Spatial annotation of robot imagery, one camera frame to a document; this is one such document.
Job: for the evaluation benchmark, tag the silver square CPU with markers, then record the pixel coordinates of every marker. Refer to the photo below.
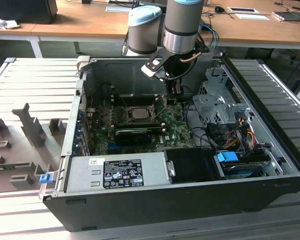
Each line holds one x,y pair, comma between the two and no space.
140,113

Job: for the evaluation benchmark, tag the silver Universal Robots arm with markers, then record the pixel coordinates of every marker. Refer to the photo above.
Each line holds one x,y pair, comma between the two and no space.
145,32

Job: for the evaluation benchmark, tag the black RAM slot bank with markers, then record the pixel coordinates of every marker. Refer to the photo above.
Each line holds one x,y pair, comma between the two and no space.
140,125
140,100

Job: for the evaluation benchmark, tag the CPU socket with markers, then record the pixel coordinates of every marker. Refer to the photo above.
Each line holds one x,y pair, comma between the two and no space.
126,116

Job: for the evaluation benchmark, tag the green motherboard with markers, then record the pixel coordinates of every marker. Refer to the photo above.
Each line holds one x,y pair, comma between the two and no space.
176,125

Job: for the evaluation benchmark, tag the silver metal drive cage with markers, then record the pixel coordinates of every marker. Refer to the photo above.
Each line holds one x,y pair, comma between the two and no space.
215,105

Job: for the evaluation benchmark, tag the black graphics card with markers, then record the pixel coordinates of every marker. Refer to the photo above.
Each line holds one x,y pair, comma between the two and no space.
132,137

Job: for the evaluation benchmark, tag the silver cup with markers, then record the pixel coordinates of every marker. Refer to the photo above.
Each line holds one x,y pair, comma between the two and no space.
206,2

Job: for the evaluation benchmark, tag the black computer mouse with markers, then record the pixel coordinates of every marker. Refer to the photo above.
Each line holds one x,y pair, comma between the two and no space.
219,9

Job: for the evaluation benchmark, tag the black plastic air shroud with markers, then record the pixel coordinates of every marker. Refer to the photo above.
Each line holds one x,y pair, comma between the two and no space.
190,165

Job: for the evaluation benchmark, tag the blue disk carrier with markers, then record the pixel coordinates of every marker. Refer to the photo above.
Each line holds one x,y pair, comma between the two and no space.
226,158

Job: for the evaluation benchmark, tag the long wooden office desk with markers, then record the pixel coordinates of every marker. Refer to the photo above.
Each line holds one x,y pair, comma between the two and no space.
90,25

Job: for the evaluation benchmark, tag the small black desk object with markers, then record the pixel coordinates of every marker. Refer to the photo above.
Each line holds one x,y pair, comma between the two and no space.
86,1

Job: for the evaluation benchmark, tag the dark tablet with pale rim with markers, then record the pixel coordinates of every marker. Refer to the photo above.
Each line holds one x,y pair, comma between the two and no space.
288,16

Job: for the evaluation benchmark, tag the silver power supply unit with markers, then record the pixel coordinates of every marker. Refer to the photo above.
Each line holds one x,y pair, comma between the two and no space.
82,175

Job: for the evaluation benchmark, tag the black open PC case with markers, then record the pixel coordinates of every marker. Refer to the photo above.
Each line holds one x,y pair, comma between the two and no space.
140,207

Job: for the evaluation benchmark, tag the large black box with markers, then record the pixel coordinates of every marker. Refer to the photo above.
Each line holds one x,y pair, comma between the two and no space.
22,11

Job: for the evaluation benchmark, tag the small blue latch clip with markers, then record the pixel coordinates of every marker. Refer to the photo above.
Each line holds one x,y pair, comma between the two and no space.
45,179

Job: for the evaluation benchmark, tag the grey parts rack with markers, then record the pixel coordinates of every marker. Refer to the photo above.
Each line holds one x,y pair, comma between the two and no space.
20,136

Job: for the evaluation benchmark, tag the short wooden office desk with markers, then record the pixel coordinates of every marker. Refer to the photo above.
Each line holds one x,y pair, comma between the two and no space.
12,31

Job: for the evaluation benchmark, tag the crumpled white paper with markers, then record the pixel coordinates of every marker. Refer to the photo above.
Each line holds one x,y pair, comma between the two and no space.
5,23

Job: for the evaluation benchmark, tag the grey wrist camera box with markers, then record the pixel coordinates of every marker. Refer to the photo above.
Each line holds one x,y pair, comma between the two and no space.
152,74

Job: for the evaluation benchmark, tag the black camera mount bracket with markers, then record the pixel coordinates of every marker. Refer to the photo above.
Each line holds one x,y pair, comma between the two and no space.
156,60

